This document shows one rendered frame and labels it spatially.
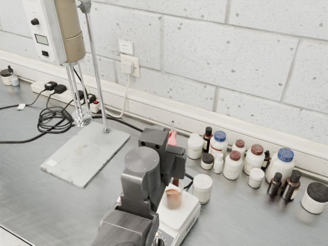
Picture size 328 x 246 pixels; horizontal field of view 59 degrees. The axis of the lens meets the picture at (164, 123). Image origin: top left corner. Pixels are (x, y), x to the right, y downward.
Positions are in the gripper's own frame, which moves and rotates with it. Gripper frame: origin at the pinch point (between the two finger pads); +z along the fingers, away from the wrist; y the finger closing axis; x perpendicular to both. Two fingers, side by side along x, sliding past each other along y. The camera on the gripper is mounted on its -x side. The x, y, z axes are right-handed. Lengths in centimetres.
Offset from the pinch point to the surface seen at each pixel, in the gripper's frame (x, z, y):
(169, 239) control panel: 28.5, -9.3, -2.3
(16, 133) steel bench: 35, 19, 72
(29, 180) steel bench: 35, 0, 51
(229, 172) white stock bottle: 31.3, 21.3, -14.3
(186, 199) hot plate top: 25.9, 2.4, -3.8
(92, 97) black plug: 29, 44, 49
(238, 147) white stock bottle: 27.4, 30.2, -15.8
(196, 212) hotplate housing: 29.2, 1.4, -7.3
